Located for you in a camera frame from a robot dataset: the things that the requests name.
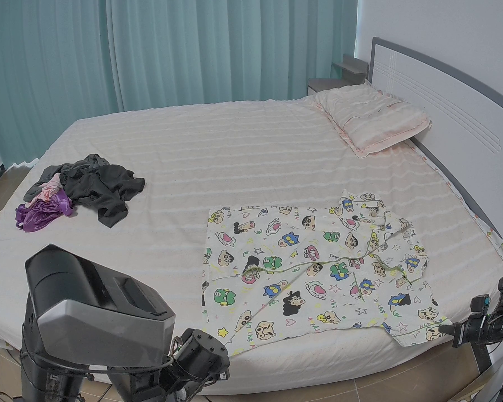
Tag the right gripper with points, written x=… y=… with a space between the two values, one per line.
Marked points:
x=469 y=333

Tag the blue-green curtain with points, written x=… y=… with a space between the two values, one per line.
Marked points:
x=234 y=36
x=46 y=57

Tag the bed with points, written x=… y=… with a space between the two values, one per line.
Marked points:
x=234 y=153

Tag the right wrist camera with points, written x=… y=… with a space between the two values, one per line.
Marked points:
x=480 y=304

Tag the grey white bedside table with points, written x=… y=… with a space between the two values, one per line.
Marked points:
x=333 y=84

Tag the cream pillow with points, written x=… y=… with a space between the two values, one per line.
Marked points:
x=373 y=117

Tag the pile of clothes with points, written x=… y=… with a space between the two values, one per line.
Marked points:
x=100 y=186

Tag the white printed pyjama top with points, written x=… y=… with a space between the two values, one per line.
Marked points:
x=310 y=274

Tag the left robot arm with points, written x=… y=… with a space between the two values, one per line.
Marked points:
x=100 y=308

